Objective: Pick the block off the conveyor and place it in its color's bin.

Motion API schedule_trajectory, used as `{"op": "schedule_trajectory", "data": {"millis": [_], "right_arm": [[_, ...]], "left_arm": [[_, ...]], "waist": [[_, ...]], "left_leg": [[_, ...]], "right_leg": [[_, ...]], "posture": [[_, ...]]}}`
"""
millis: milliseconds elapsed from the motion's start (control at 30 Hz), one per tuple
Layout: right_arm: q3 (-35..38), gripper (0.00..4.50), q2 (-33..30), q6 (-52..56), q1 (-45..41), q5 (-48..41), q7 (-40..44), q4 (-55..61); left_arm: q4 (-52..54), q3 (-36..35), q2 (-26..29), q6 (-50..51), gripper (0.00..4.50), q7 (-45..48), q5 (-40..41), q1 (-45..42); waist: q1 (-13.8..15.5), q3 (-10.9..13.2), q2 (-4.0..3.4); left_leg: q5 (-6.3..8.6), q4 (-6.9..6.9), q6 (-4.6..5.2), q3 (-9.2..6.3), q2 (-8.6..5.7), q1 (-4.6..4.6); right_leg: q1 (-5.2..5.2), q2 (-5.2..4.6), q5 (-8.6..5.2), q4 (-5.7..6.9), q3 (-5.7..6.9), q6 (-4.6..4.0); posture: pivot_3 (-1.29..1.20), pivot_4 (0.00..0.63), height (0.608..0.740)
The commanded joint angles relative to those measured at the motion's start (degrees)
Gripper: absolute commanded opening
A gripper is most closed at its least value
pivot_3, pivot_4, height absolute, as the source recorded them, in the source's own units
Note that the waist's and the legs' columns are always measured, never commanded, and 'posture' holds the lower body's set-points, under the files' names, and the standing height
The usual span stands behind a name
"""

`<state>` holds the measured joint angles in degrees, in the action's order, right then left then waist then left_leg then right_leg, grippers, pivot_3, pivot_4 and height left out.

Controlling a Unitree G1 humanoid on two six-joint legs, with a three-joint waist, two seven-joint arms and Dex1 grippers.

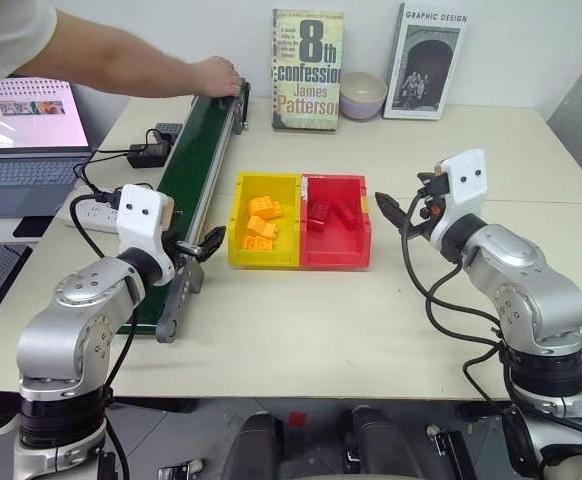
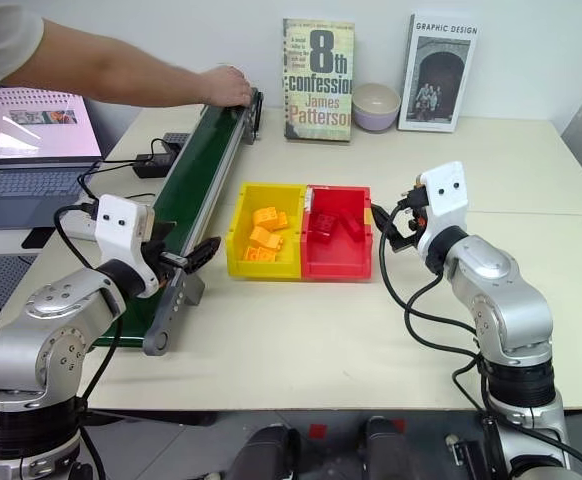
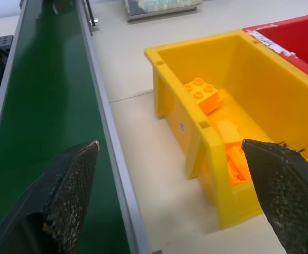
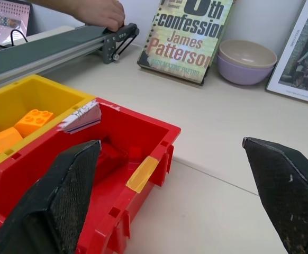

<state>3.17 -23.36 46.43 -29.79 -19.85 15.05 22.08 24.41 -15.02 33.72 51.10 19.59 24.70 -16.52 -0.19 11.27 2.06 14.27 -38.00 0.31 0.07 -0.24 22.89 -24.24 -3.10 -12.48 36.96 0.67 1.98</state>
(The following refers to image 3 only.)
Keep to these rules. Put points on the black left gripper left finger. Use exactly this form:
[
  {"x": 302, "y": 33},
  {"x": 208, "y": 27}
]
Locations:
[{"x": 66, "y": 195}]

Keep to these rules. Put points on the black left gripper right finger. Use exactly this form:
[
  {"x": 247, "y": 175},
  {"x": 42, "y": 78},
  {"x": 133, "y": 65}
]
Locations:
[{"x": 286, "y": 195}]

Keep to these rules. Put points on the green conveyor belt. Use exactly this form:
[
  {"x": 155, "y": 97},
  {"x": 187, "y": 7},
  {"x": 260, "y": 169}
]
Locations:
[{"x": 48, "y": 87}]

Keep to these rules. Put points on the yellow toy brick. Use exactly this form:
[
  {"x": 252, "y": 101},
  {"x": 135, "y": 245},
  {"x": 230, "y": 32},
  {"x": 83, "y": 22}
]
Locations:
[{"x": 228, "y": 131}]

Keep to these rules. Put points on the yellow plastic bin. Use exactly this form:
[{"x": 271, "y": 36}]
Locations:
[{"x": 249, "y": 87}]

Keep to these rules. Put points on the orange four-stud toy brick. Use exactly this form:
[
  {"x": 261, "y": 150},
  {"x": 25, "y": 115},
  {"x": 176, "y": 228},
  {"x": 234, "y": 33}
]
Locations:
[{"x": 204, "y": 94}]

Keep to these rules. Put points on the red plastic bin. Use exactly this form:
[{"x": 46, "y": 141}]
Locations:
[{"x": 297, "y": 39}]

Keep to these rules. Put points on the grey framed board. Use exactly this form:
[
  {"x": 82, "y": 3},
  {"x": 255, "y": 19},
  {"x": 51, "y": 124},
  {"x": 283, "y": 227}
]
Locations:
[{"x": 159, "y": 9}]

